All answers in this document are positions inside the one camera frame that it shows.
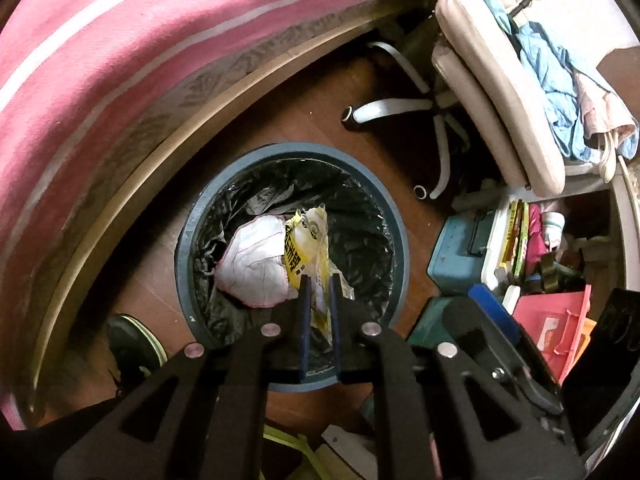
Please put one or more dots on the dark teal round trash bin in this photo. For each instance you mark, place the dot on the dark teal round trash bin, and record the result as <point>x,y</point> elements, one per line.
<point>300,149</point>

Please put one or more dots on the teal storage box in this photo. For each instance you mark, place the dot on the teal storage box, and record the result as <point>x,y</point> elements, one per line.
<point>455,255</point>

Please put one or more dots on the pink striped bed sheet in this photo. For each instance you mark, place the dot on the pink striped bed sheet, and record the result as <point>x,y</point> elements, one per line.
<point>100,60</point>

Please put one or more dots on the white cup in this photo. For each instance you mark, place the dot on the white cup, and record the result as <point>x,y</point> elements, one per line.
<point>552,227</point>

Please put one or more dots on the dark green shoe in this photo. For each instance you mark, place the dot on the dark green shoe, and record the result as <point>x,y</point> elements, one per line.
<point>132,345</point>

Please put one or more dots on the black plastic bin liner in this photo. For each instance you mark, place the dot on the black plastic bin liner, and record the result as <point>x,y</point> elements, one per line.
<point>250,195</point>

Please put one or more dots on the yellow snack packet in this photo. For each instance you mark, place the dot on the yellow snack packet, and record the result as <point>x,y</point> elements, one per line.
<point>306,237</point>

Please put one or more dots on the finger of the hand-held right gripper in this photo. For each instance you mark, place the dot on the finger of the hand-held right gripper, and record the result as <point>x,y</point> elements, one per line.
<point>492,310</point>

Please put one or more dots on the wooden bed frame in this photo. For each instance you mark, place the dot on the wooden bed frame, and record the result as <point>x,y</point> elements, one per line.
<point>95,245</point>

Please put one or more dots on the yellow and green books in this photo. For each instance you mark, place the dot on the yellow and green books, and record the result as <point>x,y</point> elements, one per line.
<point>515,235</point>

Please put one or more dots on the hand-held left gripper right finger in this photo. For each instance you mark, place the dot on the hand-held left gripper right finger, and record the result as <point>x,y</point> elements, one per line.
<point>334,315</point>

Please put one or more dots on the crumpled white pink paper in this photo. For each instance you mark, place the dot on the crumpled white pink paper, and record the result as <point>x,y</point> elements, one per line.
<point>250,260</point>

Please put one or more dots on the beige office chair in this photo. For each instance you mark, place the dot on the beige office chair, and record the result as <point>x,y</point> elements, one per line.
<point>500,85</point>

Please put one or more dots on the light blue cloth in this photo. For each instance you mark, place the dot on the light blue cloth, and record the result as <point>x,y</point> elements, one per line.
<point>545,75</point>

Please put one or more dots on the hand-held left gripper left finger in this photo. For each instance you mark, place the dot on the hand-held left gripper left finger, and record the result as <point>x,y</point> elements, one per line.
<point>305,310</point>

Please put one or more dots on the pale pink cloth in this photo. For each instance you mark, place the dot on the pale pink cloth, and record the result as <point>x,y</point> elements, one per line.
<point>600,105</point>

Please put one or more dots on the pink plastic basket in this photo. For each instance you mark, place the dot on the pink plastic basket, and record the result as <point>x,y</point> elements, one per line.
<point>545,320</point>

